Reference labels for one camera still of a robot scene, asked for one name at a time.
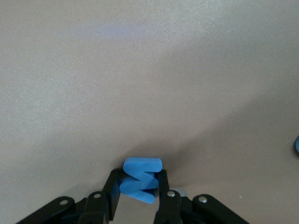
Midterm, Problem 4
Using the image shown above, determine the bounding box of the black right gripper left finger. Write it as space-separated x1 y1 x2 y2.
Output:
16 169 122 224

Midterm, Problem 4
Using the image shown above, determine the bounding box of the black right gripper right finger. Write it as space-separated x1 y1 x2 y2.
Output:
153 169 248 224

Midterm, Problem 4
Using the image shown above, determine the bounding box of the blue foam uppercase M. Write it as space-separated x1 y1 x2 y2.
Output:
119 157 163 204

